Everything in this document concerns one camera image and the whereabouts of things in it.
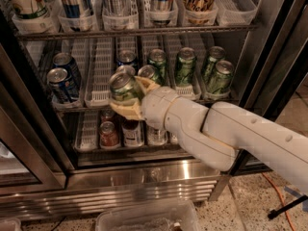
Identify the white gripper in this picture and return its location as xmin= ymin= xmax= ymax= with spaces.
xmin=110 ymin=76 xmax=180 ymax=130

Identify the green soda can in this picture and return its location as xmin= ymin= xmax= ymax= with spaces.
xmin=109 ymin=72 xmax=144 ymax=106

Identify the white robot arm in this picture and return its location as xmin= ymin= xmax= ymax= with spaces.
xmin=110 ymin=76 xmax=308 ymax=194

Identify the green can front left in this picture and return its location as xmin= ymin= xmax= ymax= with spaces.
xmin=138 ymin=64 xmax=164 ymax=86

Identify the blue can front centre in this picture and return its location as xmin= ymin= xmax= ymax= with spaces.
xmin=116 ymin=64 xmax=136 ymax=76

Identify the red can back bottom shelf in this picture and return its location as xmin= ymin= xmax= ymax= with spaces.
xmin=101 ymin=109 xmax=116 ymax=123

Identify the red can shelf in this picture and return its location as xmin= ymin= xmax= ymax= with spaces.
xmin=99 ymin=121 xmax=119 ymax=147
xmin=101 ymin=109 xmax=116 ymax=123

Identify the blue can back centre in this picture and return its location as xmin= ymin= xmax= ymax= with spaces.
xmin=116 ymin=50 xmax=138 ymax=68

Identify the green can back left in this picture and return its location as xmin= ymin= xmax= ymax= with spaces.
xmin=147 ymin=49 xmax=167 ymax=79

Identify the red can front bottom shelf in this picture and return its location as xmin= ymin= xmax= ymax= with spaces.
xmin=99 ymin=121 xmax=119 ymax=147

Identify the green can back middle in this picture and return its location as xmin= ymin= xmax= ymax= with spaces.
xmin=174 ymin=47 xmax=196 ymax=87

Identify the empty white tray middle shelf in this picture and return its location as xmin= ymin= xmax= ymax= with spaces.
xmin=85 ymin=38 xmax=114 ymax=108

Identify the blue can front far left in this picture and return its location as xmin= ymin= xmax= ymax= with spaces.
xmin=47 ymin=67 xmax=79 ymax=104

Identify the green can front right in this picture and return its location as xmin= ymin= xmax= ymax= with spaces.
xmin=206 ymin=60 xmax=234 ymax=94

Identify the blue can back far left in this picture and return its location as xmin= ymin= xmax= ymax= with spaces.
xmin=53 ymin=52 xmax=82 ymax=88

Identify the stainless steel fridge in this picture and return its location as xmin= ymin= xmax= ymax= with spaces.
xmin=0 ymin=0 xmax=308 ymax=221

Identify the green can back right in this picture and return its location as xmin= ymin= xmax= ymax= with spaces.
xmin=201 ymin=46 xmax=226 ymax=83

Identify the open fridge glass door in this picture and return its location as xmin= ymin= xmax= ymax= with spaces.
xmin=229 ymin=0 xmax=308 ymax=177

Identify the white tall can top shelf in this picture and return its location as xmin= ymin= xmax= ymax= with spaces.
xmin=9 ymin=0 xmax=49 ymax=19

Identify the brown drink bottle white cap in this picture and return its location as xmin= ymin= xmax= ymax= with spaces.
xmin=122 ymin=119 xmax=144 ymax=147

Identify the clear water bottle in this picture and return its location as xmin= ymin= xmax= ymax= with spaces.
xmin=147 ymin=126 xmax=167 ymax=145

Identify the clear plastic bin on floor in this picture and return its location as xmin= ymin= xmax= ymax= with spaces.
xmin=95 ymin=199 xmax=201 ymax=231

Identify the empty clear tray top right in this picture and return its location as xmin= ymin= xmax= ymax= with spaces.
xmin=215 ymin=0 xmax=257 ymax=26

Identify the black stand leg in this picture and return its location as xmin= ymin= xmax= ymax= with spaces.
xmin=268 ymin=195 xmax=308 ymax=219

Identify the clear container corner bottom left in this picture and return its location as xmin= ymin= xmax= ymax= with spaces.
xmin=0 ymin=218 xmax=22 ymax=231

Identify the orange cable on floor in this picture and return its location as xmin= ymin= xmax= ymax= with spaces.
xmin=261 ymin=172 xmax=296 ymax=231

